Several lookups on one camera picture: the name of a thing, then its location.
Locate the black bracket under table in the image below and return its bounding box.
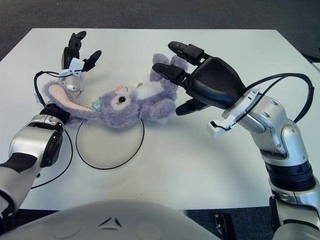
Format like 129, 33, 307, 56
213, 212, 235, 240

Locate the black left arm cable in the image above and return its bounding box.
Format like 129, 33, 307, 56
31, 71, 74, 189

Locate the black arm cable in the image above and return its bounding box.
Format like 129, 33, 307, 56
31, 71, 74, 189
239, 72, 315, 125

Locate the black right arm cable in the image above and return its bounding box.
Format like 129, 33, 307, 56
239, 72, 315, 125

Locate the purple plush bunny doll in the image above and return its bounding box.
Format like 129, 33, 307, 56
44, 53, 190, 129

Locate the white plate black rim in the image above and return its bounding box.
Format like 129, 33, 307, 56
76, 117, 145, 170

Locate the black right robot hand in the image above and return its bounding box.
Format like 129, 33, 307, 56
151, 41, 247, 116

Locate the white furniture edge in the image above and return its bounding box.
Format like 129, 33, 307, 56
309, 61, 320, 76

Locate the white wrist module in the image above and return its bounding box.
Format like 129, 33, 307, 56
58, 57, 84, 78
206, 87, 262, 139

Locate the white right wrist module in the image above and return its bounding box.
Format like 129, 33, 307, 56
206, 87, 262, 139

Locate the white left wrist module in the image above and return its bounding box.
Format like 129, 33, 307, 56
58, 57, 84, 78

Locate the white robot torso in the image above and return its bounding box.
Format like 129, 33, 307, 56
0, 199, 222, 240

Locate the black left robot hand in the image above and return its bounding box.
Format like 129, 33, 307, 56
61, 30, 103, 73

